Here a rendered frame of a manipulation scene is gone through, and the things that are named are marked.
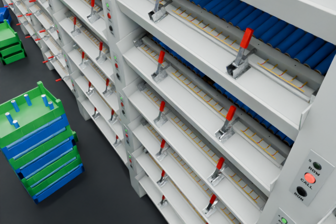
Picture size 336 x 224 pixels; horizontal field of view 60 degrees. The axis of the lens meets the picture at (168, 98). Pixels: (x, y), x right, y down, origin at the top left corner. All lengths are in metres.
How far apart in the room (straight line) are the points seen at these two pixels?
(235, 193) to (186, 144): 0.21
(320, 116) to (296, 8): 0.15
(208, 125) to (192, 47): 0.20
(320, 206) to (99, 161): 1.44
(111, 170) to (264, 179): 1.24
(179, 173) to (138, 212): 0.60
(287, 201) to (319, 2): 0.37
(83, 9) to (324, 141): 1.02
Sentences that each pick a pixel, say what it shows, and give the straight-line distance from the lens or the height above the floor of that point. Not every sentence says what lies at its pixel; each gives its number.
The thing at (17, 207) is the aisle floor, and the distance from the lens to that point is 1.82.
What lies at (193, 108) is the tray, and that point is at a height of 0.93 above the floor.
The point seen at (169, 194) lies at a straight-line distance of 1.25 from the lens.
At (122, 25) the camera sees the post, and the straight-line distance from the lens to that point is 0.92.
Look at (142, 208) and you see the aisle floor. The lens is 1.64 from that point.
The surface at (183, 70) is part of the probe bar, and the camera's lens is 0.81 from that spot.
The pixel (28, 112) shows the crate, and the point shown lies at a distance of 1.52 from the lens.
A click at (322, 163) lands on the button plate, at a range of 0.51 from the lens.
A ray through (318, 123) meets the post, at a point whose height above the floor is 1.15.
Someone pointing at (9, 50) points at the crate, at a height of 0.11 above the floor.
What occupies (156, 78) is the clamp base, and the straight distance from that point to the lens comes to 0.82.
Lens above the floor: 1.46
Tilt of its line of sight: 43 degrees down
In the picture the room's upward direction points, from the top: straight up
